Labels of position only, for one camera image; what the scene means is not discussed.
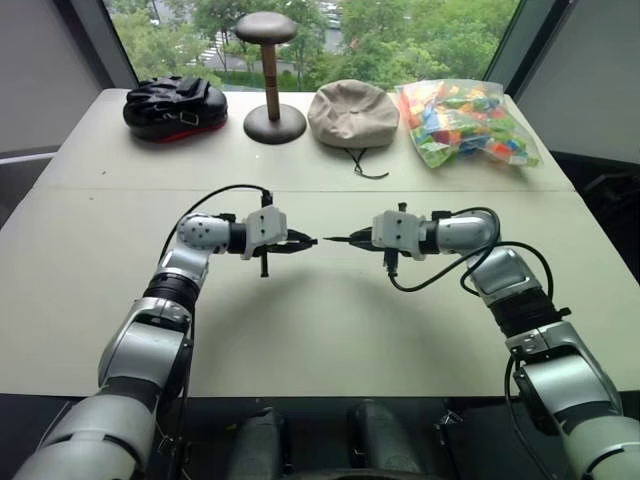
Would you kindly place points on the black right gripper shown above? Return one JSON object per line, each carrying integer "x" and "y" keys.
{"x": 391, "y": 261}

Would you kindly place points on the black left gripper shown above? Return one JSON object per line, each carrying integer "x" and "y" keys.
{"x": 264, "y": 265}

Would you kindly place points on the thin black marker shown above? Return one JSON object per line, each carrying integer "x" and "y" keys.
{"x": 339, "y": 239}

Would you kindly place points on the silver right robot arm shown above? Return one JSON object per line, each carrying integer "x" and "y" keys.
{"x": 565, "y": 370}

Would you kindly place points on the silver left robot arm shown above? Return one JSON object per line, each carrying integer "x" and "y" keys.
{"x": 150, "y": 345}

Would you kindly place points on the clear bag of colourful blocks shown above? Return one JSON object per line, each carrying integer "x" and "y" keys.
{"x": 465, "y": 122}

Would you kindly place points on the brown wooden hat stand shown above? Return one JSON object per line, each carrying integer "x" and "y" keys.
{"x": 272, "y": 80}

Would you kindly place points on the black red boxing pad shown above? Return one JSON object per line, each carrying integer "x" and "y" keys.
{"x": 175, "y": 107}

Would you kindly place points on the dark rounded shape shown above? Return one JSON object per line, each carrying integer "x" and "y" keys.
{"x": 382, "y": 435}
{"x": 260, "y": 445}

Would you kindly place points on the large glass window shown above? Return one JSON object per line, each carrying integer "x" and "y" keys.
{"x": 310, "y": 40}

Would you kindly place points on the black boxy shape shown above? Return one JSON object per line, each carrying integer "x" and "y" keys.
{"x": 480, "y": 440}

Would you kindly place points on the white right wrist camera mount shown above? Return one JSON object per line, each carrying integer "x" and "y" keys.
{"x": 397, "y": 232}

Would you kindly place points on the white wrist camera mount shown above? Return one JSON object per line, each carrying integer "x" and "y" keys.
{"x": 266, "y": 225}
{"x": 397, "y": 232}

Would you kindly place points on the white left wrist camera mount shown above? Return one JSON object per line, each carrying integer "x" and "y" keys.
{"x": 266, "y": 225}

